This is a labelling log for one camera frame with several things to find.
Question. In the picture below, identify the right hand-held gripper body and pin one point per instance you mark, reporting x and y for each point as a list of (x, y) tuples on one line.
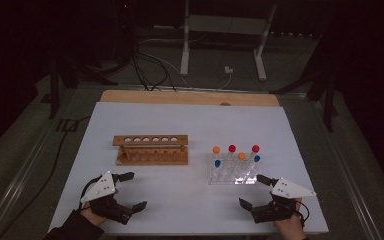
[(290, 189)]

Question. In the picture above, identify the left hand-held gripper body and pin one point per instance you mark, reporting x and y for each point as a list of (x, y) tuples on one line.
[(100, 191)]

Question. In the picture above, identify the clear plastic test tube rack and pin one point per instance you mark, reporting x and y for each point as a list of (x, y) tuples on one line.
[(233, 175)]

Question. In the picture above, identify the wooden test tube rack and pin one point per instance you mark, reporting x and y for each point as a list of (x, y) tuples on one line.
[(151, 156)]

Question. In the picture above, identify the red cap test tube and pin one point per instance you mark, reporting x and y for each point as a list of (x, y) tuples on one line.
[(255, 148), (232, 148)]

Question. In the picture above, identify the orange cap test tube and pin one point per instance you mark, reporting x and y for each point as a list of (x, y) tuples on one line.
[(241, 155), (216, 149)]

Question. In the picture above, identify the person's left hand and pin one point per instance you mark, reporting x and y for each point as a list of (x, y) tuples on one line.
[(93, 218)]

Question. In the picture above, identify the person's right hand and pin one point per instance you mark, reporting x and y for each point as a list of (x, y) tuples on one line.
[(291, 230)]

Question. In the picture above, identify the white table sheet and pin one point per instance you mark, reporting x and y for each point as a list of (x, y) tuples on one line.
[(193, 120)]

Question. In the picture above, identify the black stand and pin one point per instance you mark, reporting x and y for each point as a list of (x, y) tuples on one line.
[(329, 106), (54, 96)]

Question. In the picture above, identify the white metal stand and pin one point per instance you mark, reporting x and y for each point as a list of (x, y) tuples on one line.
[(185, 50)]

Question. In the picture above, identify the grey metal rail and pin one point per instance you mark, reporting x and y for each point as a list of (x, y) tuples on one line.
[(16, 186), (346, 173)]

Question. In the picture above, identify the black floor bracket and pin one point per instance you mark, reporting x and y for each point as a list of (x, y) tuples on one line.
[(60, 126)]

